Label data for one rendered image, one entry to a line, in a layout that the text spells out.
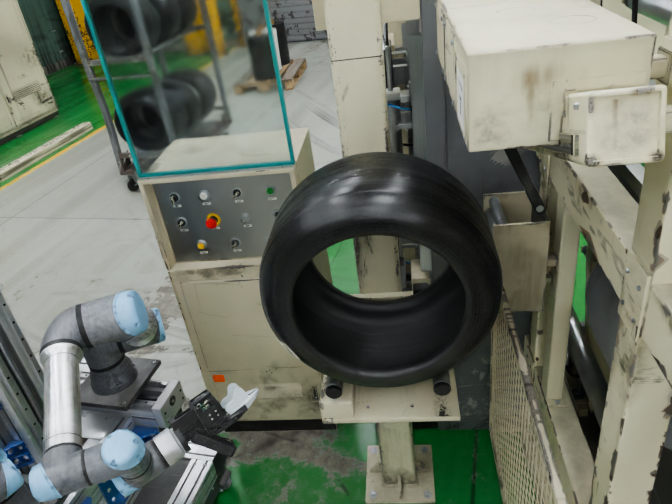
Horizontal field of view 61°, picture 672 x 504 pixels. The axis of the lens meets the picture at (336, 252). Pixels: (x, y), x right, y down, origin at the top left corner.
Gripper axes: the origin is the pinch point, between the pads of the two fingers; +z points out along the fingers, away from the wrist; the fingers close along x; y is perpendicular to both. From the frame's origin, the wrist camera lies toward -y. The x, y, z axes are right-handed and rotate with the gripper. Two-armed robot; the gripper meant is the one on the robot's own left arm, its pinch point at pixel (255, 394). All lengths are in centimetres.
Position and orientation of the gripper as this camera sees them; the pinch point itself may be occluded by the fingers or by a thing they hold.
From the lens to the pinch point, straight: 143.3
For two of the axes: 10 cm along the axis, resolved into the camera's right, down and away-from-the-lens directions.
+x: -4.8, -0.7, 8.8
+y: -4.1, -8.6, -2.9
